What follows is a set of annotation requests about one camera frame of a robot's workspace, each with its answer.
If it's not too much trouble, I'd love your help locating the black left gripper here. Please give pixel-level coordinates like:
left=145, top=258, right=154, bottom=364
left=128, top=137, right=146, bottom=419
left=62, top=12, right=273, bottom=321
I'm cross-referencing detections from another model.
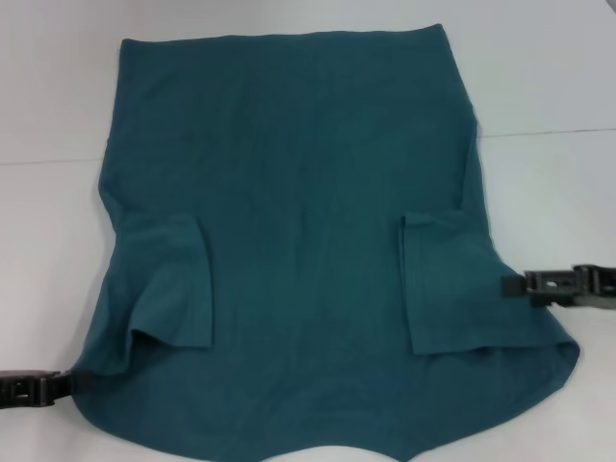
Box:
left=0, top=368, right=93, bottom=411

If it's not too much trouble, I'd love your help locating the teal blue shirt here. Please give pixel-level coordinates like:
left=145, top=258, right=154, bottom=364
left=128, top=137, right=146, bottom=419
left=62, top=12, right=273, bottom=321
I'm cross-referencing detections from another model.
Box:
left=70, top=23, right=581, bottom=462

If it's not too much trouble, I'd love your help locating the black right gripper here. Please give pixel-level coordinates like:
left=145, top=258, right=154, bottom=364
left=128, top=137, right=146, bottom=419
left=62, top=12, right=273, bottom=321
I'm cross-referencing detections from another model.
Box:
left=500, top=263, right=616, bottom=312

